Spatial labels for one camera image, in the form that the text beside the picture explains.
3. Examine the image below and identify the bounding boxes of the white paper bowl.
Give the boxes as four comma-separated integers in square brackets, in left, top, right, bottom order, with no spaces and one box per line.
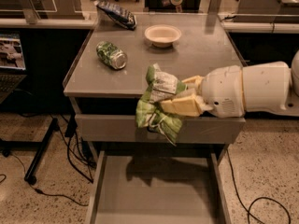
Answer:
[144,24,181,48]

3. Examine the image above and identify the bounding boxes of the black cable on right floor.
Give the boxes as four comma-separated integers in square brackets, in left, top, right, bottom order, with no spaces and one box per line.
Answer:
[226,148,292,224]

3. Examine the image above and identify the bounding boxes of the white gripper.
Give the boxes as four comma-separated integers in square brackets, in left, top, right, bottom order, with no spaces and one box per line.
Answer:
[160,65,245,118]

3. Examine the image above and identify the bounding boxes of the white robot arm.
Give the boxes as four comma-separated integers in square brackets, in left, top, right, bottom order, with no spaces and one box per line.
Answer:
[160,57,299,118]

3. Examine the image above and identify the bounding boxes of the blue chip bag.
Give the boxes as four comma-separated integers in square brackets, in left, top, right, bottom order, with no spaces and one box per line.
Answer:
[94,0,137,31]

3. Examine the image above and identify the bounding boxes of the black cables on left floor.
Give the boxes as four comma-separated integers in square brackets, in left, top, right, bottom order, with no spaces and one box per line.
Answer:
[0,112,97,207]

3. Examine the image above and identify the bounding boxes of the grey cabinet counter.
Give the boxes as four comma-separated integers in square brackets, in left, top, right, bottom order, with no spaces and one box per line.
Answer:
[64,13,243,98]

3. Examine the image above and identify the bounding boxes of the laptop computer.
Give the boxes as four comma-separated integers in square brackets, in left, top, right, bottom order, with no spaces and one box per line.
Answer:
[0,30,27,104]

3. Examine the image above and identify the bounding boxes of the green jalapeno chip bag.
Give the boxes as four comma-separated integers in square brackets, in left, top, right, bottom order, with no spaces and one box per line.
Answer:
[135,63,187,145]

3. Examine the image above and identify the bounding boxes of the open grey middle drawer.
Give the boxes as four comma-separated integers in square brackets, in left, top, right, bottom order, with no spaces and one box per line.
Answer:
[84,151,233,224]

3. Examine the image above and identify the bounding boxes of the black stand leg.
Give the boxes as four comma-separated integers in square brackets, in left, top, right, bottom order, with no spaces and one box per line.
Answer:
[24,118,58,185]

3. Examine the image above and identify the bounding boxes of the grey top drawer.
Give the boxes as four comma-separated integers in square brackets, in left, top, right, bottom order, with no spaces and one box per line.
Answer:
[75,114,245,144]

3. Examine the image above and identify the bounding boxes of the green soda can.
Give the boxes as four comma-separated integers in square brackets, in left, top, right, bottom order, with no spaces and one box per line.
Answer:
[96,41,128,70]

